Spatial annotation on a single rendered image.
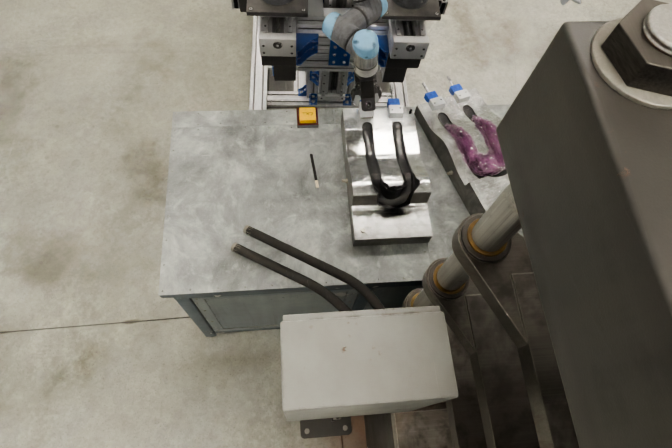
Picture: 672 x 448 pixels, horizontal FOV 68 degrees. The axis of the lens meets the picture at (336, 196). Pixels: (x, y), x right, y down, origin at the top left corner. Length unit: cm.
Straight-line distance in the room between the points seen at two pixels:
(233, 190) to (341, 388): 103
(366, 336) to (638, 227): 55
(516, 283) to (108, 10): 313
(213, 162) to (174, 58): 149
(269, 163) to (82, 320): 124
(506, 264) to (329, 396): 39
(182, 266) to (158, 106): 151
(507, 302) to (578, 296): 37
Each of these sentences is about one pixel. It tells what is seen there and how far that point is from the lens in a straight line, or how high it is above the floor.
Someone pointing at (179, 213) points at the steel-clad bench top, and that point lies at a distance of 176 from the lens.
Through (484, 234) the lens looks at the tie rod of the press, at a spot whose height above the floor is 159.
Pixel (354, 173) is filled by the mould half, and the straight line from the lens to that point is 166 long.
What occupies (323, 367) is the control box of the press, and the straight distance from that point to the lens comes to 90.
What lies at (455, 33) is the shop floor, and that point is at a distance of 349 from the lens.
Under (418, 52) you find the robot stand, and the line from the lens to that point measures 199.
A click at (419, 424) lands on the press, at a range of 162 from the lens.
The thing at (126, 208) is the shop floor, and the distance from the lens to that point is 275.
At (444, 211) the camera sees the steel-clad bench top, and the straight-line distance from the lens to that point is 180.
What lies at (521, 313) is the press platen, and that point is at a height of 154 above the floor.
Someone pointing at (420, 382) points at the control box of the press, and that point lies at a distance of 92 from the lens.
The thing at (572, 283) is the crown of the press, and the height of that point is 188.
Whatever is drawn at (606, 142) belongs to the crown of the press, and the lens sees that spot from 52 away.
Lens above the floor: 236
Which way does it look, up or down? 63 degrees down
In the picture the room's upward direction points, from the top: 9 degrees clockwise
